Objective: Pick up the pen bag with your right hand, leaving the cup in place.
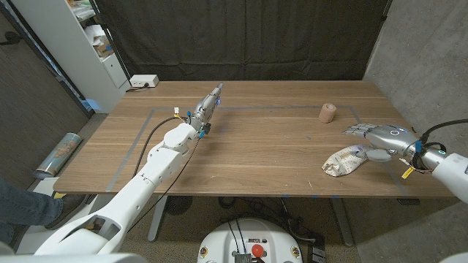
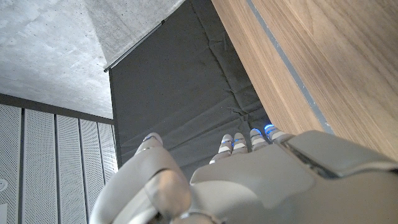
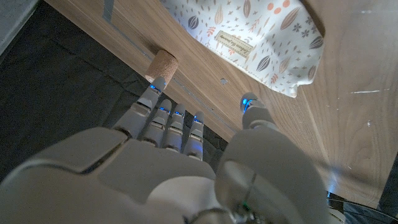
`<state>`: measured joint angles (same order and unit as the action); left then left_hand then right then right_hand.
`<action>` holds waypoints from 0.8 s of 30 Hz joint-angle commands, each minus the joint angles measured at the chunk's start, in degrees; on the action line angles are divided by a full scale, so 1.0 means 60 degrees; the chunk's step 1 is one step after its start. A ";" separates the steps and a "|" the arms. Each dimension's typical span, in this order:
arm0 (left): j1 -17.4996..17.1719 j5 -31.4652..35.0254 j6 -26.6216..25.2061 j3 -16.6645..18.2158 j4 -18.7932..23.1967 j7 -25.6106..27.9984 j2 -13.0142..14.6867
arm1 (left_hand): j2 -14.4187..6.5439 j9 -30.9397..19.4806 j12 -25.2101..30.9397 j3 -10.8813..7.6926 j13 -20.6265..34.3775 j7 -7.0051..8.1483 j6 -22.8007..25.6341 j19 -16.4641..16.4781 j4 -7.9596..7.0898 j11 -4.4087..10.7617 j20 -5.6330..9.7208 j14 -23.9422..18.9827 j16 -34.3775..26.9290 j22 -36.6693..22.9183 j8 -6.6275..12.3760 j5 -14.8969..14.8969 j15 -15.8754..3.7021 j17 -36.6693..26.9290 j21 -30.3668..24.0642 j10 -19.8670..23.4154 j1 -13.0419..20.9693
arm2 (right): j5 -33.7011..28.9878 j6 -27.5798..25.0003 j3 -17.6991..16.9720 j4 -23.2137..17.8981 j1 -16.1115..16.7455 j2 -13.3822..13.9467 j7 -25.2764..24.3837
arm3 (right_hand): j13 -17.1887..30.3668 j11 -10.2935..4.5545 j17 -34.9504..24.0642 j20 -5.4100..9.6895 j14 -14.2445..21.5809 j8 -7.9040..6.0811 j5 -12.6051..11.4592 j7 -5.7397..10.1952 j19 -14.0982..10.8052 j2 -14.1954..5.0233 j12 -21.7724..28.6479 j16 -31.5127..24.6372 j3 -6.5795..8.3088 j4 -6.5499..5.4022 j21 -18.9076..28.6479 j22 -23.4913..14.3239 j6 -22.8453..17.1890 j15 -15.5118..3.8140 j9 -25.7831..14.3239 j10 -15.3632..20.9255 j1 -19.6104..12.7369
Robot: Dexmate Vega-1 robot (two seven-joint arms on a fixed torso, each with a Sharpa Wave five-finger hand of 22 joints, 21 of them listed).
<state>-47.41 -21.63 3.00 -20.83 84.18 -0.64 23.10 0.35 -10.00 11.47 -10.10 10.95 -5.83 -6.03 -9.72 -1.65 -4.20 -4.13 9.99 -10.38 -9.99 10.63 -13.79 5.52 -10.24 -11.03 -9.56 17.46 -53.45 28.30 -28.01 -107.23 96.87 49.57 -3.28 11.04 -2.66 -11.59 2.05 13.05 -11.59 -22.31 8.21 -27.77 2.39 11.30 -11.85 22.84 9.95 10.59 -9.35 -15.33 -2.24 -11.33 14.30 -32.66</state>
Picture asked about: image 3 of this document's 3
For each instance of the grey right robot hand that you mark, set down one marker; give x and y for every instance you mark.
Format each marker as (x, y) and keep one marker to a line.
(140, 180)

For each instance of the white leaf-print pen bag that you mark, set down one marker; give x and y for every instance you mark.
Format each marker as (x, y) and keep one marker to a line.
(264, 34)

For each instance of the tan cork-textured cup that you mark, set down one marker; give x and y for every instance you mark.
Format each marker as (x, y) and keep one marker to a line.
(161, 63)

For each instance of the black fabric curtain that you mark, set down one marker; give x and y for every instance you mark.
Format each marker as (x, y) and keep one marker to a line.
(46, 93)

